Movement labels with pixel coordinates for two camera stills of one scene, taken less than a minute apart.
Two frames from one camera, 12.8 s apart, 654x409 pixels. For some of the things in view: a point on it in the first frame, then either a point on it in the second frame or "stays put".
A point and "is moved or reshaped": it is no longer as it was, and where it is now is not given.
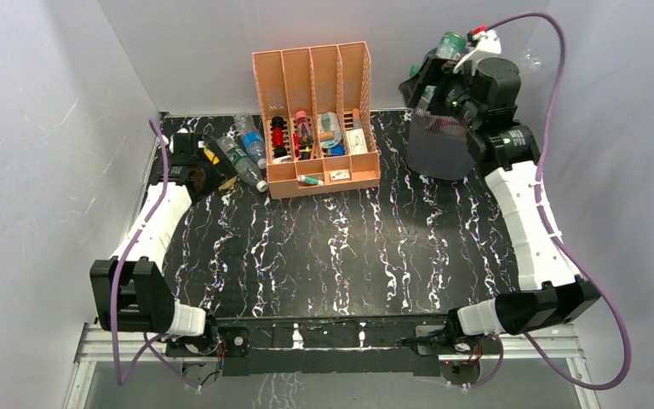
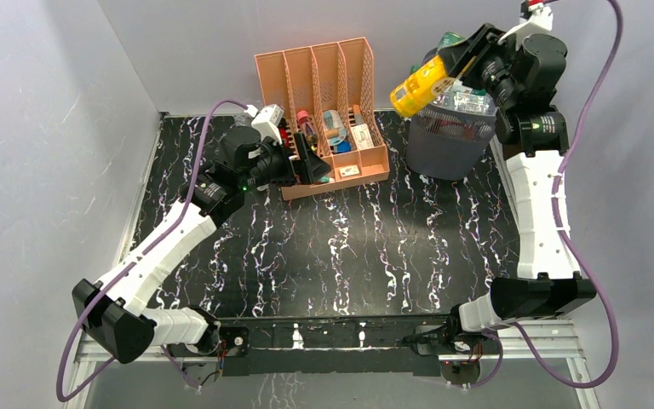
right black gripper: x=410 y=88 → x=463 y=54
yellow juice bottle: x=209 y=153 is moved or reshaped
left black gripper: x=221 y=172 → x=309 y=167
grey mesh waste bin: x=438 y=146 stays put
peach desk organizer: x=315 y=106 stays put
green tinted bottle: x=451 y=45 stays put
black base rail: x=295 y=344 stays put
